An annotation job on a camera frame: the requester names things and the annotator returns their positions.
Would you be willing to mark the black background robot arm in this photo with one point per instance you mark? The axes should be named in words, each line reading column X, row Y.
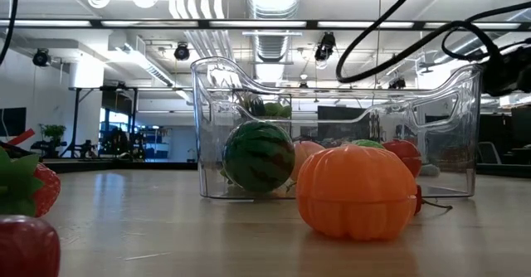
column 116, row 142

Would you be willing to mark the background potted plant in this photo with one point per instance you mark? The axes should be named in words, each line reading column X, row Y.
column 53, row 132

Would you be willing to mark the black overhead camera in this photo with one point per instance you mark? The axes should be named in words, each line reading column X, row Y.
column 325, row 47

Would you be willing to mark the green toy mango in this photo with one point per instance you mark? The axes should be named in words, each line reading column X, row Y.
column 368, row 144

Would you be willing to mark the background chair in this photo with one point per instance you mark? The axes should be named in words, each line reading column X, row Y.
column 489, row 152

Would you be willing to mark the silver ventilation duct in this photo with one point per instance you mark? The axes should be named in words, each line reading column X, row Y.
column 274, row 3

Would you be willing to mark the red toy strawberry green leaves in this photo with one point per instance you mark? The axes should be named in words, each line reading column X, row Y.
column 37, row 186

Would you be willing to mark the black ceiling spotlight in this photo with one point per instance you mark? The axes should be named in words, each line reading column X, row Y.
column 181, row 52
column 397, row 83
column 41, row 57

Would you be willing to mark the clear plastic container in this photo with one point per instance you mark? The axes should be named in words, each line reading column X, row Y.
column 448, row 173

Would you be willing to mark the overhead beam with lights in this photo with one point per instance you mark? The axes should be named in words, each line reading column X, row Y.
column 95, row 23

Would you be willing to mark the red toy apple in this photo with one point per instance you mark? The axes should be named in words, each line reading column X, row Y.
column 25, row 248

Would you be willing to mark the green striped toy watermelon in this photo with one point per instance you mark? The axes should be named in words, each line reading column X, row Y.
column 257, row 156

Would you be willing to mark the orange toy pumpkin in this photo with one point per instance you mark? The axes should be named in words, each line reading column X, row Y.
column 357, row 194

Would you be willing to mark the pink toy peach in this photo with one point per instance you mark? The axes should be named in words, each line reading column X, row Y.
column 307, row 150

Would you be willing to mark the red toy tomato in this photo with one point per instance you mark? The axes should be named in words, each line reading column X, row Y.
column 404, row 154

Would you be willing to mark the red toy cherry pair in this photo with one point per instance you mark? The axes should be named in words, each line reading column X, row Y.
column 419, row 200

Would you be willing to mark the black wall screen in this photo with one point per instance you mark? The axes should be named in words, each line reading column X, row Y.
column 12, row 121

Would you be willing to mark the black background table frame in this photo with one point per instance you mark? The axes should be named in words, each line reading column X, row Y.
column 76, row 119

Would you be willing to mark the black background monitor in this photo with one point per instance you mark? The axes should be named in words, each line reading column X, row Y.
column 342, row 121

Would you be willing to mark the red background object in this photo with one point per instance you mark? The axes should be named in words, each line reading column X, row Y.
column 20, row 137

